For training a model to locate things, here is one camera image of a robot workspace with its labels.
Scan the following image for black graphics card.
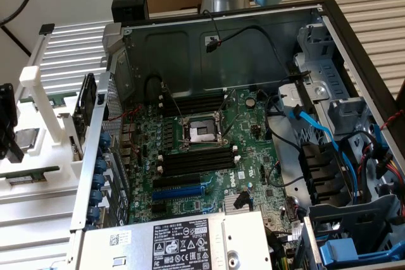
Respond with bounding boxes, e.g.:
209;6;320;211
72;72;98;132

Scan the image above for red and black twisted wire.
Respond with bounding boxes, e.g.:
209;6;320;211
103;104;144;123

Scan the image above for black power adapter block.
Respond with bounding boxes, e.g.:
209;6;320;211
111;0;150;27

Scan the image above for black plastic fan shroud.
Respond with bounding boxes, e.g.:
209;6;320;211
298;141;354;205

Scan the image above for blue flat SATA wire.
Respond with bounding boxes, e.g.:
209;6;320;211
288;104;365;202

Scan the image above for green RAM stick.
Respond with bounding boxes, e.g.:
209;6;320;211
47;92;79;107
3;164;61;186

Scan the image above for black expansion slot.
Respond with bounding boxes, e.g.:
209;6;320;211
153;173;203;189

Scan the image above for open black PC case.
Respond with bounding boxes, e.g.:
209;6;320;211
68;0;405;270

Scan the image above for white parts rack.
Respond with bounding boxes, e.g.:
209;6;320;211
0;65;87;195

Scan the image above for thin metal locking lever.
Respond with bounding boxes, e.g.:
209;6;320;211
161;82;187;123
217;89;238;118

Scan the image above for green Dell motherboard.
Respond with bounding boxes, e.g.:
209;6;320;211
121;88;306;231

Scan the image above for silver CPU chip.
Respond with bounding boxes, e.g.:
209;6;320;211
15;127;41;151

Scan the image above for black wire with plug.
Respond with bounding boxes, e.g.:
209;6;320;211
201;9;313;78

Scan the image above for silver power supply with labels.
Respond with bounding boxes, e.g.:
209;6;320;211
77;211;273;270

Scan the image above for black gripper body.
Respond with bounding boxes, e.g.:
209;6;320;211
0;82;19;161

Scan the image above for small silver chipset heatsink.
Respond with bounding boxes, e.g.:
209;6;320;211
223;192;251;213

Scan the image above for multicolour power wire bundle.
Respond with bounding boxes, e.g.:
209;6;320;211
375;151;405;217

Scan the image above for blue plastic bay latch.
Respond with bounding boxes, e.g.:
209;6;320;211
318;237;405;266

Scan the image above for black RAM slot bank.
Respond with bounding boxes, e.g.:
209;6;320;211
157;90;235;118
156;145;242;178

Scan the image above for blue expansion slot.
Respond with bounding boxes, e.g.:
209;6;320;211
151;184;206;202

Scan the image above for CPU socket metal frame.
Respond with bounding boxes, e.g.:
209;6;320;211
177;110;231;153

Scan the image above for grey disk bay cage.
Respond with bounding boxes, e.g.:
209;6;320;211
302;193;405;270

